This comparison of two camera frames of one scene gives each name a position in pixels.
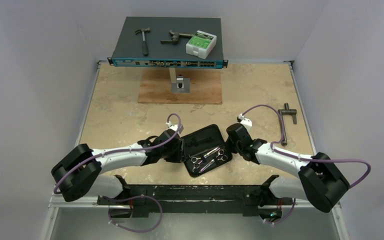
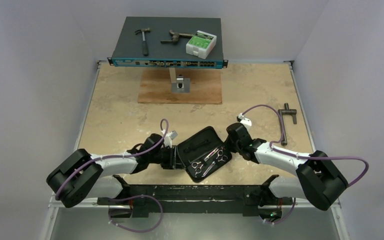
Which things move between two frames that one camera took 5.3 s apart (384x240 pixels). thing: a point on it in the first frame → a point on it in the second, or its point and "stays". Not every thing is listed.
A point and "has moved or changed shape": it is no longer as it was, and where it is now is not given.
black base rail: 143,199 stays
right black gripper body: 233,145 stays
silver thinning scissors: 196,164 has moved or changed shape
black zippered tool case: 204,150 stays
